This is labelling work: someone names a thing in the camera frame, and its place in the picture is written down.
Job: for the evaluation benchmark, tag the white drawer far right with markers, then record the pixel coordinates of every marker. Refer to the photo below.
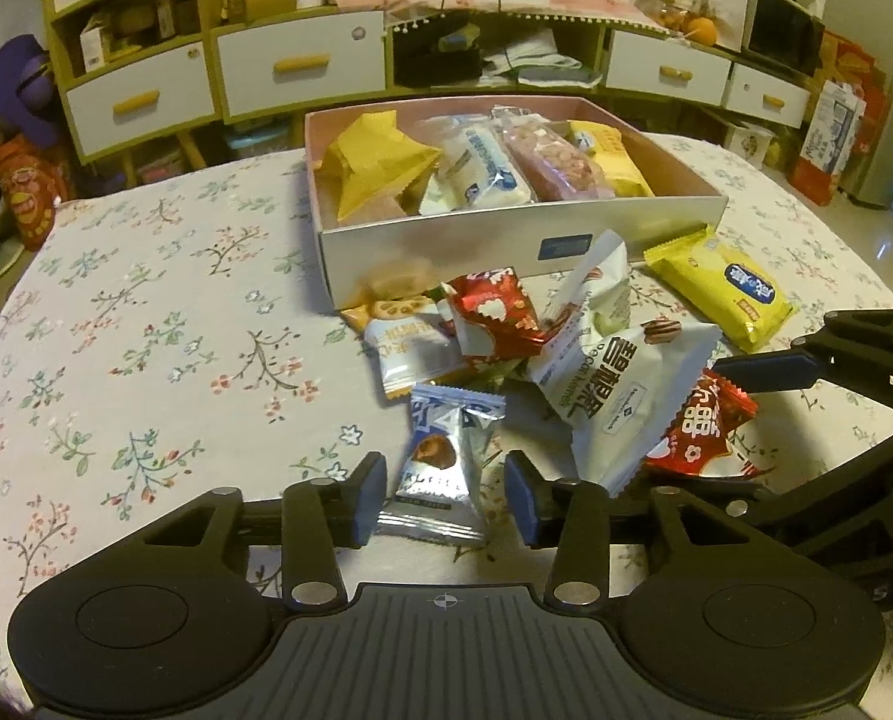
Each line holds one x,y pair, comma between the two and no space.
763,96

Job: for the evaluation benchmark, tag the silver blue chocolate packet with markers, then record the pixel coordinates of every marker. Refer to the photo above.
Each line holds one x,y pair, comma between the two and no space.
437,497

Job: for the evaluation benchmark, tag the white drawer far left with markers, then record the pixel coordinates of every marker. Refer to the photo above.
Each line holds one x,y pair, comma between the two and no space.
137,101

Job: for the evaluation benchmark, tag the yellow waffle snack packet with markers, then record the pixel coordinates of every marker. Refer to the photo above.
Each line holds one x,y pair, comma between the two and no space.
604,145

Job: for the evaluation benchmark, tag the purple bag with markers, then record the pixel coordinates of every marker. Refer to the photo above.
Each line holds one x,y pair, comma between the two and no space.
27,90

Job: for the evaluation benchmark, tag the pink nougat bar packet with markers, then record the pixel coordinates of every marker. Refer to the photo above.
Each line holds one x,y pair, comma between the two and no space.
556,169

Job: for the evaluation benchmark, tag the white pecan snack packet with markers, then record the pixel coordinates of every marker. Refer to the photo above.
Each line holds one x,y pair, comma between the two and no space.
412,351

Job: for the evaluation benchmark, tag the fruit bowl with oranges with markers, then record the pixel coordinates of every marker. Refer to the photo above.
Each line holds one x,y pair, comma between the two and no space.
691,19

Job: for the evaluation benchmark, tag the white walnut snack packet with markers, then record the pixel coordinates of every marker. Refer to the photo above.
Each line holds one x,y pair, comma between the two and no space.
617,383

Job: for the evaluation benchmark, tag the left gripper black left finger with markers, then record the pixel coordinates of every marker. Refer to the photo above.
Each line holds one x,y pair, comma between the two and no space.
321,517

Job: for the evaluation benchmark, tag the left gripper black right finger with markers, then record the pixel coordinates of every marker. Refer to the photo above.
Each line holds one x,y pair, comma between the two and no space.
570,517

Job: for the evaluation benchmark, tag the orange printed bag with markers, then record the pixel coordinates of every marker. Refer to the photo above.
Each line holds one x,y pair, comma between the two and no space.
33,184

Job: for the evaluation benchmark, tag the large red candy packet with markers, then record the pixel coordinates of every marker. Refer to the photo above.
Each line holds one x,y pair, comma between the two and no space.
697,443

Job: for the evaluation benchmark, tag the white drawer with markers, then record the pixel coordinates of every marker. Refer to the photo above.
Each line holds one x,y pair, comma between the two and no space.
137,101
663,67
763,96
297,61

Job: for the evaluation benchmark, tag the white drawer centre left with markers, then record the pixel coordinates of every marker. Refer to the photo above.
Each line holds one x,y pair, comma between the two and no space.
297,61

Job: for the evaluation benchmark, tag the floral tablecloth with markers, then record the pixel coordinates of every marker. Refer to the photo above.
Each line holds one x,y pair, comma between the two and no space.
177,338

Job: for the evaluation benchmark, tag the plain yellow snack packet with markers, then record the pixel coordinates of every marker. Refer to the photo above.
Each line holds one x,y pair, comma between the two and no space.
375,171

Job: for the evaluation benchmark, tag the yellow blue label packet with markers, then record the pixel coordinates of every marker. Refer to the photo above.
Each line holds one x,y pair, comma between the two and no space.
724,285

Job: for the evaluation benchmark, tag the small red candy packet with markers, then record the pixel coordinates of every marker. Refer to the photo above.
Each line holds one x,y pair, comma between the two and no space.
494,319

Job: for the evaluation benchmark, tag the wooden shelf cabinet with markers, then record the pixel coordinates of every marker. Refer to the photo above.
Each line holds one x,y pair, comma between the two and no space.
585,37

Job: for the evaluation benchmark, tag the pink white cardboard box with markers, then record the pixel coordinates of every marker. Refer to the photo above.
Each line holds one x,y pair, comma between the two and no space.
534,239

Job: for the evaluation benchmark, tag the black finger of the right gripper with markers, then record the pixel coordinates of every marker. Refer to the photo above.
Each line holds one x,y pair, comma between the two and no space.
783,371

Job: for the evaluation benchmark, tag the white blue milk candy packet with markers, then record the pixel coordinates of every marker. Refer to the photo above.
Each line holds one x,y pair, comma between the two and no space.
475,170

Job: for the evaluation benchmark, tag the orange lotus root chip packet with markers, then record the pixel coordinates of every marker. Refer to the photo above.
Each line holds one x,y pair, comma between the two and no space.
390,307

